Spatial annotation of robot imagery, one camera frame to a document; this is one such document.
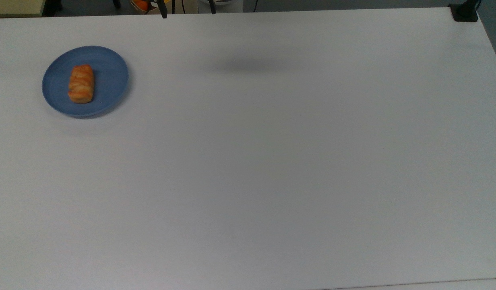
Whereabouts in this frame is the orange glazed bread roll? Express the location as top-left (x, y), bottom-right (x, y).
top-left (68, 64), bottom-right (95, 104)

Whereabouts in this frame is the white round object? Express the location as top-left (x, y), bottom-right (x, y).
top-left (198, 0), bottom-right (244, 13)

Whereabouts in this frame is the round blue plate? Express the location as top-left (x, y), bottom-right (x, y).
top-left (41, 46), bottom-right (129, 118)

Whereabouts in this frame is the beige cabinet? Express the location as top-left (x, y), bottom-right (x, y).
top-left (0, 0), bottom-right (46, 17)

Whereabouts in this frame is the black clamp camera stand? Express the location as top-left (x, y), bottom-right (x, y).
top-left (448, 0), bottom-right (480, 23)

